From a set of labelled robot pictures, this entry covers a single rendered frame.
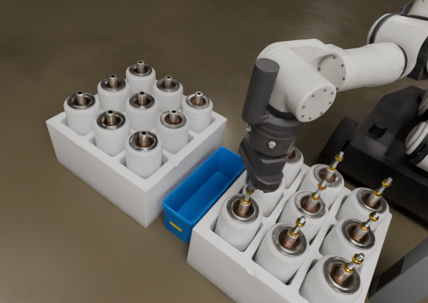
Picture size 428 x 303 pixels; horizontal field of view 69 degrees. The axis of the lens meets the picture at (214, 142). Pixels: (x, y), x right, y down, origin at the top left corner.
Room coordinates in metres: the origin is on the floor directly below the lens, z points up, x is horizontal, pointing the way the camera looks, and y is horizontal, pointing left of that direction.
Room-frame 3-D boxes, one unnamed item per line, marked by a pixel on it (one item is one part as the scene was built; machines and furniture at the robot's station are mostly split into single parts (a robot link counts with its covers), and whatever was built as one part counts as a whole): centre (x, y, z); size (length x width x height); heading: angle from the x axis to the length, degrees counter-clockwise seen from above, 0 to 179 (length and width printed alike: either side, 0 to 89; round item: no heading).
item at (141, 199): (0.72, 0.23, 0.09); 0.39 x 0.39 x 0.18; 64
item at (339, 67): (0.45, -0.12, 0.60); 0.13 x 0.09 x 0.07; 124
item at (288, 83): (0.40, -0.09, 0.57); 0.11 x 0.11 x 0.11; 34
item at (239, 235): (0.42, -0.09, 0.16); 0.10 x 0.10 x 0.18
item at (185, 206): (0.58, -0.01, 0.06); 0.30 x 0.11 x 0.12; 153
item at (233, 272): (0.47, -0.25, 0.09); 0.39 x 0.39 x 0.18; 63
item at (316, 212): (0.47, -0.25, 0.25); 0.08 x 0.08 x 0.01
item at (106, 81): (0.77, 0.34, 0.25); 0.08 x 0.08 x 0.01
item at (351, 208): (0.52, -0.41, 0.16); 0.10 x 0.10 x 0.18
